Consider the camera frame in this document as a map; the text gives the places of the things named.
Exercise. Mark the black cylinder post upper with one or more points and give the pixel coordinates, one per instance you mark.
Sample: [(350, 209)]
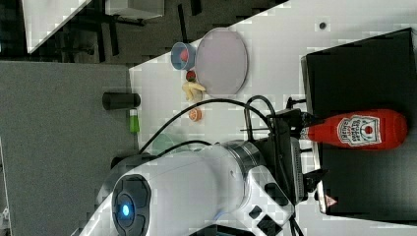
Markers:
[(120, 100)]

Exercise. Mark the red strawberry on table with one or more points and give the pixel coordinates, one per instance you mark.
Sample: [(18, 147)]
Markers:
[(191, 76)]

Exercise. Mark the red ketchup bottle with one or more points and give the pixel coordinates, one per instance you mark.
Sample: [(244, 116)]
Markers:
[(376, 129)]

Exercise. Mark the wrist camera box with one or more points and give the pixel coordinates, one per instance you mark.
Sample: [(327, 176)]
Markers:
[(297, 171)]

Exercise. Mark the yellow banana bunch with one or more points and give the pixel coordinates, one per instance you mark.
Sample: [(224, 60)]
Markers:
[(194, 91)]

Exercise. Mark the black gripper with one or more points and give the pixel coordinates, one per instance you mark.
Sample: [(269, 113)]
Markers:
[(276, 149)]

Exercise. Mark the blue cup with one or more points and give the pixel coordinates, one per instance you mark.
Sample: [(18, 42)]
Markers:
[(176, 62)]

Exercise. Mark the red strawberry in cup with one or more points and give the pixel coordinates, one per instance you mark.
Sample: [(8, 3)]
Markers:
[(184, 55)]

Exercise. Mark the green oval colander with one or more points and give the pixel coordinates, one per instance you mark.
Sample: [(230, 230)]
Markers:
[(163, 142)]

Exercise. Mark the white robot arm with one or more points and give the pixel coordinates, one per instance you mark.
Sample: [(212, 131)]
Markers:
[(257, 183)]

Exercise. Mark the grey round plate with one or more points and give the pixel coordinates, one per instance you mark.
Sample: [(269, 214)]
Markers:
[(221, 62)]

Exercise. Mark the orange slice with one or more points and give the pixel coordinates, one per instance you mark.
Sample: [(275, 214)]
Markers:
[(195, 114)]

